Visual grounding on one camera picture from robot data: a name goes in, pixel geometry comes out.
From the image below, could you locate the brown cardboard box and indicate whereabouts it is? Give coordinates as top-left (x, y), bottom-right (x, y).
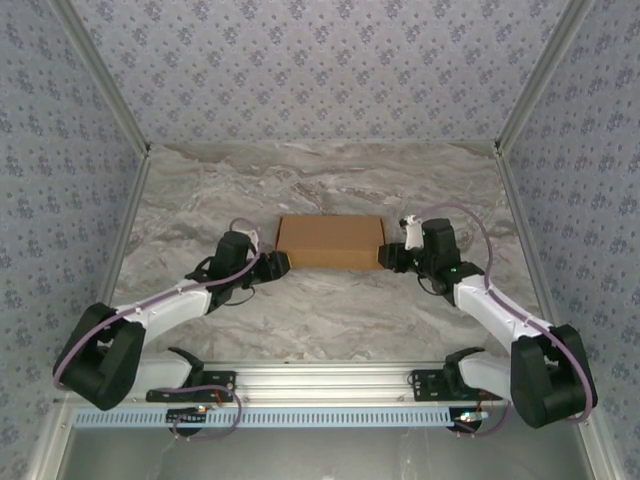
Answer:
top-left (273, 213), bottom-right (387, 272)

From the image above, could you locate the black adapter board with LED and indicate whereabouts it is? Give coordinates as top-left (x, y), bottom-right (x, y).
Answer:
top-left (167, 405), bottom-right (210, 424)
top-left (452, 409), bottom-right (490, 431)

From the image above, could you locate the grey metal lower shelf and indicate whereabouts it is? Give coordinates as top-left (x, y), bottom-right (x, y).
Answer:
top-left (29, 404), bottom-right (626, 480)

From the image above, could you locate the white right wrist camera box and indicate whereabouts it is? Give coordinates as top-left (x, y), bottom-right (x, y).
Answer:
top-left (398, 214), bottom-right (426, 250)

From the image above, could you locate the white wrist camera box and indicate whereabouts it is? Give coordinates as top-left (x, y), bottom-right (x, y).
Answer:
top-left (232, 222), bottom-right (262, 247)
top-left (398, 214), bottom-right (426, 250)

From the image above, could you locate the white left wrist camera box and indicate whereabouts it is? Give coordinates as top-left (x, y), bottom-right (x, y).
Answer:
top-left (232, 222), bottom-right (262, 247)

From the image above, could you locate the aluminium table side rail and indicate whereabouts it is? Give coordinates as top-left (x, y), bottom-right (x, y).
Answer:
top-left (494, 144), bottom-right (571, 364)
top-left (94, 147), bottom-right (153, 321)

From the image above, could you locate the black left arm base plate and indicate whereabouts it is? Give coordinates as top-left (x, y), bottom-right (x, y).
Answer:
top-left (145, 368), bottom-right (237, 403)

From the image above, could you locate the aluminium mounting rail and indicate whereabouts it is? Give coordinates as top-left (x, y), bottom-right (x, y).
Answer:
top-left (134, 360), bottom-right (516, 404)

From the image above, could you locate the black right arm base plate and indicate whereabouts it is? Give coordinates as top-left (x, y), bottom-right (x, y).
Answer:
top-left (409, 368), bottom-right (504, 402)

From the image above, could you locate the light blue slotted cable duct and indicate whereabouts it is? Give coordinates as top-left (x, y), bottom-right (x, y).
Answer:
top-left (73, 405), bottom-right (451, 429)

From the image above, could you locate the aluminium frame post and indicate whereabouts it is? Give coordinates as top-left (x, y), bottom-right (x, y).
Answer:
top-left (49, 0), bottom-right (153, 157)
top-left (493, 0), bottom-right (597, 156)

